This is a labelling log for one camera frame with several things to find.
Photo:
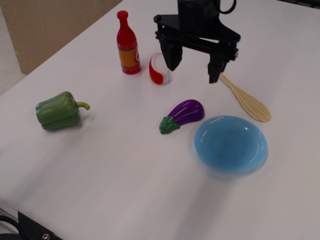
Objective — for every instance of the purple toy eggplant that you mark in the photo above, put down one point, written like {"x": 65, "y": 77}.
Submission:
{"x": 185, "y": 112}

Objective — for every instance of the beige wooden cabinet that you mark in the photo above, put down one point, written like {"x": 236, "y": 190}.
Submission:
{"x": 40, "y": 28}

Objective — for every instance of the wooden rice paddle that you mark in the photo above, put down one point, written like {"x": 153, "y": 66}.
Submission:
{"x": 253, "y": 107}

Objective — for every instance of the blue plastic plate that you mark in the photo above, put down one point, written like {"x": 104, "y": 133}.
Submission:
{"x": 230, "y": 143}

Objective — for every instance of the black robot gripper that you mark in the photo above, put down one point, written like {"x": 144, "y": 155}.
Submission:
{"x": 197, "y": 26}

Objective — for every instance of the black metal table bracket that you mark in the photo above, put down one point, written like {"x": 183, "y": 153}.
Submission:
{"x": 34, "y": 230}

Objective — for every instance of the green toy bell pepper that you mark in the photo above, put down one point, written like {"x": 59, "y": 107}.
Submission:
{"x": 60, "y": 111}

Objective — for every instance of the red and white toy sushi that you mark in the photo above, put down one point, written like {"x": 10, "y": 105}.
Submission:
{"x": 158, "y": 70}

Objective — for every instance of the red toy sauce bottle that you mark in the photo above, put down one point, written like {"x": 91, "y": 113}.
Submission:
{"x": 127, "y": 45}

